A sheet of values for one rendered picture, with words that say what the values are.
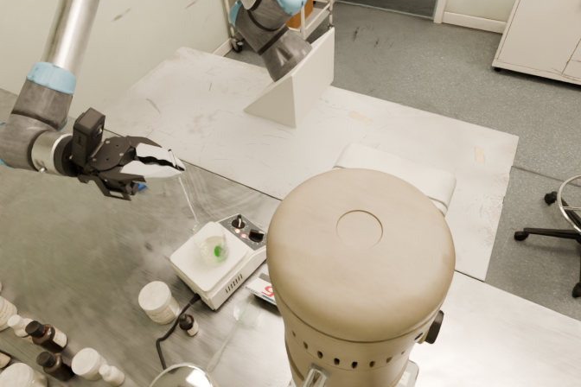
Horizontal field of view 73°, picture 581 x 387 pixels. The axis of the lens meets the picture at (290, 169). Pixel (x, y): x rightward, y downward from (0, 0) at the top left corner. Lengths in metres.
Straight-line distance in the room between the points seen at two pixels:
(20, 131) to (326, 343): 0.67
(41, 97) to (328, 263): 0.68
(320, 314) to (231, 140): 1.00
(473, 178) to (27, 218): 1.14
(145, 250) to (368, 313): 0.84
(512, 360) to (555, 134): 2.05
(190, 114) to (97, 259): 0.52
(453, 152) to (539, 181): 1.36
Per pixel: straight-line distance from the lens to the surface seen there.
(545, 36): 2.98
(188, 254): 0.85
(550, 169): 2.57
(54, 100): 0.82
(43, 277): 1.08
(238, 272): 0.84
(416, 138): 1.17
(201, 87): 1.39
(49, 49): 0.99
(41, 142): 0.76
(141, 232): 1.03
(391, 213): 0.22
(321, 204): 0.22
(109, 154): 0.69
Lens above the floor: 1.70
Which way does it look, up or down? 48 degrees down
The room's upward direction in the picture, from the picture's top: 5 degrees counter-clockwise
